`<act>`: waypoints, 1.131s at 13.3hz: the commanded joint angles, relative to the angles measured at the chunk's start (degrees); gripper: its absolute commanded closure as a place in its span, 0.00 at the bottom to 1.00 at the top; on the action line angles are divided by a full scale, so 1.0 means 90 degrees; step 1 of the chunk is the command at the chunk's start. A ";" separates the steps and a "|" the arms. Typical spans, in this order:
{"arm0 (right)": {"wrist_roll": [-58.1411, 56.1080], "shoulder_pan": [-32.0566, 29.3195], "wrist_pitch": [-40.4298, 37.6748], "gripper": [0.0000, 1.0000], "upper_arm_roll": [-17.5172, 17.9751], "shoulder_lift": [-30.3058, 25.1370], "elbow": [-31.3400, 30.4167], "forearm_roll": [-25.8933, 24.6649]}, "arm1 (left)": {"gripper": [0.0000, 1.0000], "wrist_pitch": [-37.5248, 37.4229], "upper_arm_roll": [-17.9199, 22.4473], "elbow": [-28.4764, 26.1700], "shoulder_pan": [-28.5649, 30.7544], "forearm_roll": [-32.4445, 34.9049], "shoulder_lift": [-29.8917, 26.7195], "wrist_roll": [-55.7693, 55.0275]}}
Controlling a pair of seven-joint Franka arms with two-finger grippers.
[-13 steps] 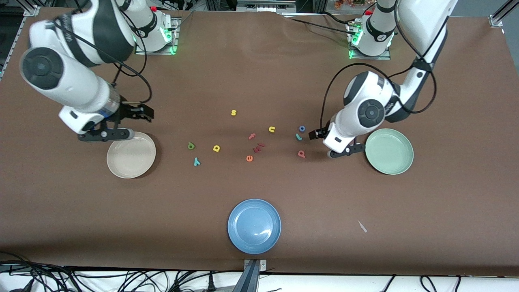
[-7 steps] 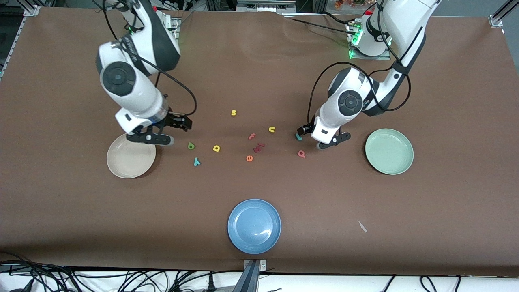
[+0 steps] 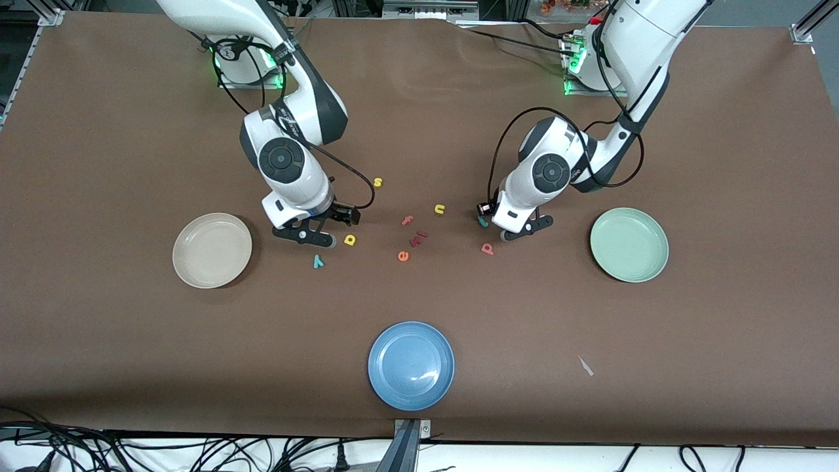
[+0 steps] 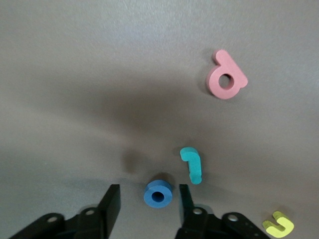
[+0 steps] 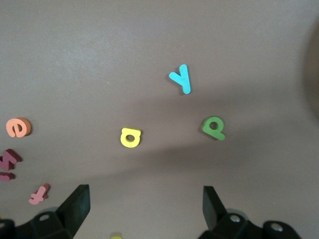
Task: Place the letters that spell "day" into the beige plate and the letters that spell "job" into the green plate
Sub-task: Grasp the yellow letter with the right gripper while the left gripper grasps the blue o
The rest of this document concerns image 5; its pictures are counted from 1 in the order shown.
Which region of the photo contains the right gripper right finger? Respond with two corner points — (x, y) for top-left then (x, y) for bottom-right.
(199, 186), (301, 239)

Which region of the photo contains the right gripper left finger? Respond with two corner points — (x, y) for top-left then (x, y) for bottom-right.
(0, 184), (90, 239)

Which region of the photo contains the yellow letter a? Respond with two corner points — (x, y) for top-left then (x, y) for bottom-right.
(120, 127), (143, 149)

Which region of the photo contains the green letter p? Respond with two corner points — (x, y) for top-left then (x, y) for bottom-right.
(200, 116), (226, 141)

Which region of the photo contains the teal letter y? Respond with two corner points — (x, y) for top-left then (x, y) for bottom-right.
(168, 64), (192, 95)

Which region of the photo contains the pink letter f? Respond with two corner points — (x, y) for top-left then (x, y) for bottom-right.
(28, 183), (50, 205)

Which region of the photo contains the maroon letter z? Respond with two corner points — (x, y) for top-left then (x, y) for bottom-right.
(0, 148), (22, 171)

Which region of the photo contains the orange letter e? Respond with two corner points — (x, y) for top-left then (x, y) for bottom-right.
(5, 117), (32, 138)

